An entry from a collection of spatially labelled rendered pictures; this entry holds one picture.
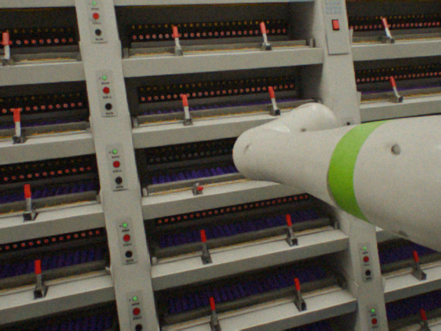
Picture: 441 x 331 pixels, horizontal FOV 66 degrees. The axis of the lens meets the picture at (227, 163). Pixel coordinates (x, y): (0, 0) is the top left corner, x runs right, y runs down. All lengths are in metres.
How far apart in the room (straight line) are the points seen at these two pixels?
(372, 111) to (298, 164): 0.76
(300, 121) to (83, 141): 0.56
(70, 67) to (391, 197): 0.86
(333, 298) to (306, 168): 0.80
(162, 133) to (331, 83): 0.54
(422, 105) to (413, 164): 1.02
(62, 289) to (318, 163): 0.79
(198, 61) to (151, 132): 0.24
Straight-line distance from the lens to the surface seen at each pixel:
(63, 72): 1.01
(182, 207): 0.97
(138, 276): 0.99
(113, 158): 0.95
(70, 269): 1.06
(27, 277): 1.09
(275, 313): 1.12
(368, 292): 1.23
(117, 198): 0.95
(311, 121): 0.69
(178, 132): 0.96
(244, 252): 1.04
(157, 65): 1.00
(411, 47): 1.34
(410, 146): 0.32
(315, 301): 1.17
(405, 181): 0.31
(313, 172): 0.42
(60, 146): 0.98
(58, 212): 1.01
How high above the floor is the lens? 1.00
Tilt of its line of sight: level
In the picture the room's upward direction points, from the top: 8 degrees counter-clockwise
